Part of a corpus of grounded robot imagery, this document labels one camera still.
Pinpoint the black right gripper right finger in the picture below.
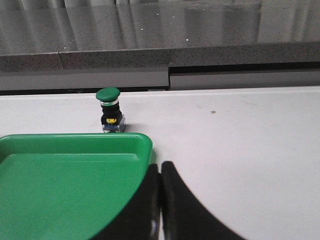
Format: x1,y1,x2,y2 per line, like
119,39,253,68
161,161,243,240

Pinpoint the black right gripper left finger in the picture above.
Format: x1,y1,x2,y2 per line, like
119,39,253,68
92,163,160,240

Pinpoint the green mushroom push button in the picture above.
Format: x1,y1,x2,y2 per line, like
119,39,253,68
95,87,126,133

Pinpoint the green plastic tray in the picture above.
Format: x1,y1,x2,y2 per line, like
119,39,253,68
0,133,153,240

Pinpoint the grey stone counter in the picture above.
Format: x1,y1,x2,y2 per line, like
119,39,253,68
0,0,320,95

